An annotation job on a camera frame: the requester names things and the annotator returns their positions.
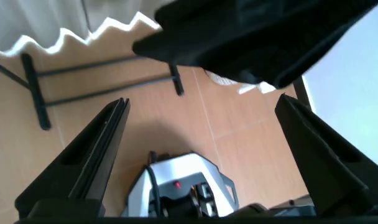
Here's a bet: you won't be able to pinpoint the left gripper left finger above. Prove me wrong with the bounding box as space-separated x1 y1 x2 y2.
14 97 131 219

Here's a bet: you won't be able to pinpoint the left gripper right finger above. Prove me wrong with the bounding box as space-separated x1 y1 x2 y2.
274 93 378 217

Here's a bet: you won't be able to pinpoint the black shorts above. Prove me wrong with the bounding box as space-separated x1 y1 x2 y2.
131 0 378 90

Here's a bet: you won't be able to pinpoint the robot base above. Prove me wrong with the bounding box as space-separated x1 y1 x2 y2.
120 151 317 218

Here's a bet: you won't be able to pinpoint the black clothes rack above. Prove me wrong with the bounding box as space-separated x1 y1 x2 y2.
0 52 185 131

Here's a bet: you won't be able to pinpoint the white laundry basket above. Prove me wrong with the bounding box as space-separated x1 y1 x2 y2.
205 70 277 96

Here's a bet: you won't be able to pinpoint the white curtain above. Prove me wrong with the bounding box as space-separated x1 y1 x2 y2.
0 0 177 54

